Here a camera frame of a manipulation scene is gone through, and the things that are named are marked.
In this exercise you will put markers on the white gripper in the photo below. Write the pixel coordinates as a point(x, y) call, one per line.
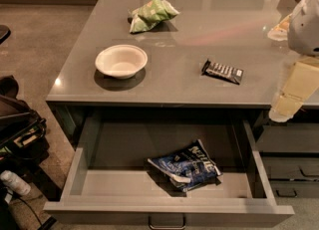
point(305, 28)

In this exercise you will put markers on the blue chip bag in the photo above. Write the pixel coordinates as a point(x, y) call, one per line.
point(187, 168)

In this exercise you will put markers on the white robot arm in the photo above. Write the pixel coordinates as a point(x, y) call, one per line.
point(301, 31)

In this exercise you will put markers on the green chip bag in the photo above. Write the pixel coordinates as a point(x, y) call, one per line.
point(150, 15)

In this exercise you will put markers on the open grey top drawer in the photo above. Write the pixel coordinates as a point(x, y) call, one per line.
point(111, 182)

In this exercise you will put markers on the black bag on floor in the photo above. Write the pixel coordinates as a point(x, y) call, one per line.
point(22, 129)

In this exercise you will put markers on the grey lower side drawers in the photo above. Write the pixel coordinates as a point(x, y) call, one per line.
point(290, 153)

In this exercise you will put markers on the black candy bar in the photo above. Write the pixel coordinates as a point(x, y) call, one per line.
point(223, 72)

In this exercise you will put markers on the white paper bowl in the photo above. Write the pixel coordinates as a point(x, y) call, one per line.
point(121, 61)

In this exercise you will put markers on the black chair edge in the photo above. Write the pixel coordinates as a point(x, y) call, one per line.
point(4, 33)

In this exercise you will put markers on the white bottle on floor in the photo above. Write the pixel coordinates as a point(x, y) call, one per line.
point(15, 182)

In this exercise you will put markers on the metal drawer handle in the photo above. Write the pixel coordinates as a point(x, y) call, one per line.
point(161, 222)

